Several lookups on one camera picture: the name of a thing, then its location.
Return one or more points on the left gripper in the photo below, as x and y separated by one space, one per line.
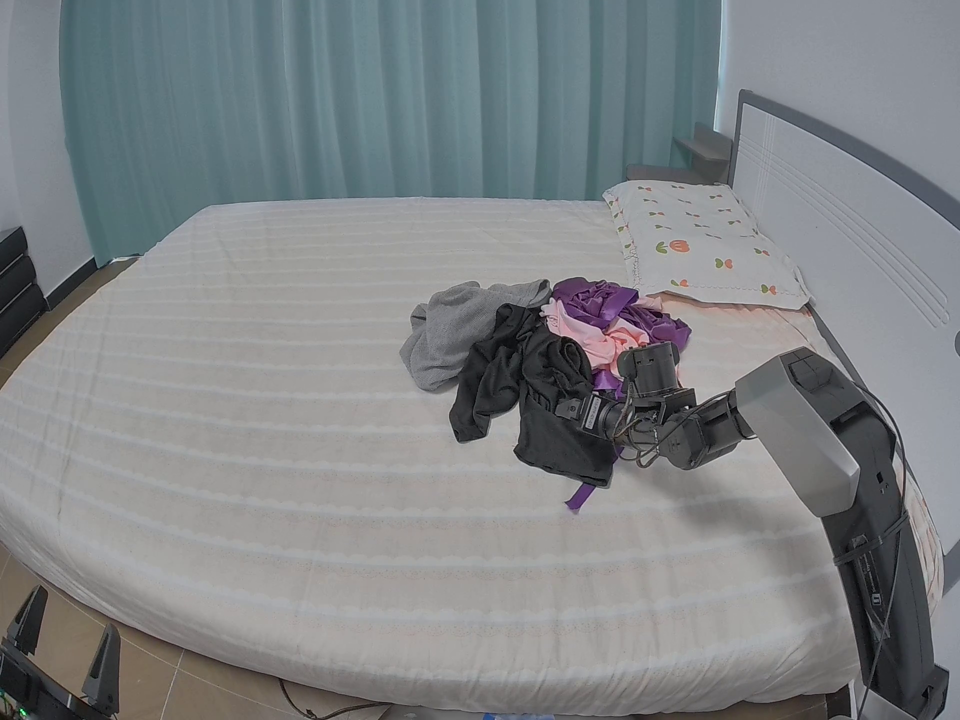
45 693

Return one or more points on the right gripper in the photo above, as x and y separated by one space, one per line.
607 423

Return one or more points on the black garment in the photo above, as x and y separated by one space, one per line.
540 432

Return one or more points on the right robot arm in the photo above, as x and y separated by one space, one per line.
795 417

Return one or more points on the pile of clothes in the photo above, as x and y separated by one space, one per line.
592 301

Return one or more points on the bed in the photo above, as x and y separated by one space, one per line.
262 402

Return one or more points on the grey garment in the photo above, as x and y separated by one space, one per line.
450 327

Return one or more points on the white printed pillow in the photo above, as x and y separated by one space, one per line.
697 237

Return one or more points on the grey bedside table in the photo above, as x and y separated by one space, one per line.
712 151

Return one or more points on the blue-green curtain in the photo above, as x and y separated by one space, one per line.
510 72
172 87

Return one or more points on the black chest of drawers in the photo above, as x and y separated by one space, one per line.
19 289

